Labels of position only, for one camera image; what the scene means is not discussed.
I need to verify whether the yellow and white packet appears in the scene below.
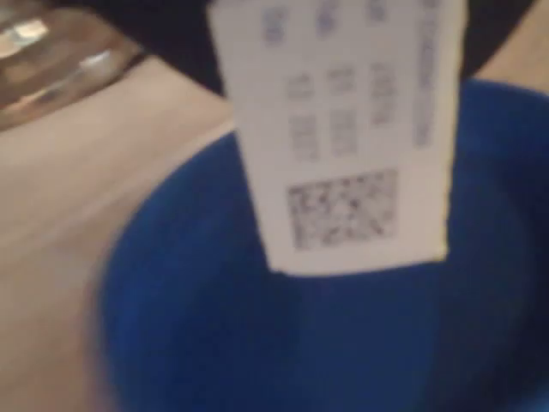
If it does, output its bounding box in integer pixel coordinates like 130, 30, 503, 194
207, 0, 468, 276

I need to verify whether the blue bowl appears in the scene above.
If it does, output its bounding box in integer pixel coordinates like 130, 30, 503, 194
100, 78, 549, 412

